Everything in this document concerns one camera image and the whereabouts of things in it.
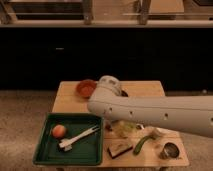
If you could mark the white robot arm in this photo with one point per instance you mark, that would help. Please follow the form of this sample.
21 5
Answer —
188 114

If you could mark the orange bowl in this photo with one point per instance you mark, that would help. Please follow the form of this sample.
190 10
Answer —
85 88

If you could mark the brown chalkboard eraser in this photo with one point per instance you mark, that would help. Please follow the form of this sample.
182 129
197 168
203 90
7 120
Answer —
119 148

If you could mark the orange peach fruit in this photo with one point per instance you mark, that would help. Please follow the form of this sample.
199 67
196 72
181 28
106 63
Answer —
58 131

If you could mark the green cucumber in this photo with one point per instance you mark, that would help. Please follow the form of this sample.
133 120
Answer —
139 145

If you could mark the white cup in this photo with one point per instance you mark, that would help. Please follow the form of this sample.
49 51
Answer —
157 133

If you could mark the metal tin can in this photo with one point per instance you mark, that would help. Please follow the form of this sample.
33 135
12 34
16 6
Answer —
170 151

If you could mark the wooden shelf rail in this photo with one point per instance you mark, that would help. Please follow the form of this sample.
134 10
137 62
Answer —
107 13

